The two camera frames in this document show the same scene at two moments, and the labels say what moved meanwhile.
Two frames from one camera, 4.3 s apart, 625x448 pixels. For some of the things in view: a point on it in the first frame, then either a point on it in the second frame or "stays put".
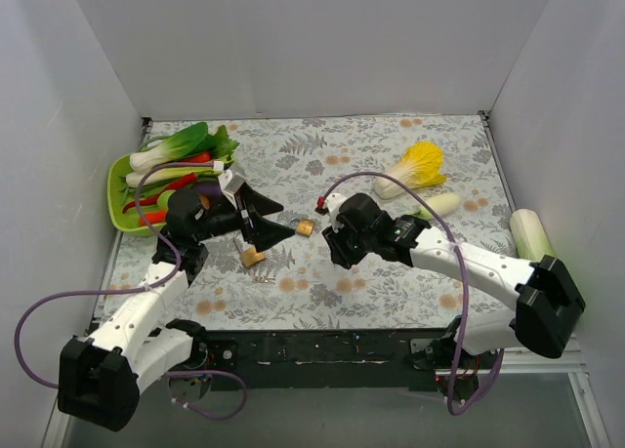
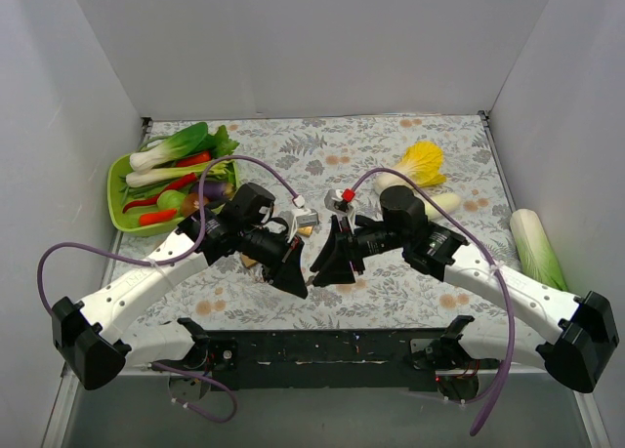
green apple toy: [162, 202] stays put
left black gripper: [245, 219] → [285, 257]
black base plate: [324, 360] stays put
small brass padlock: [305, 225] stays put
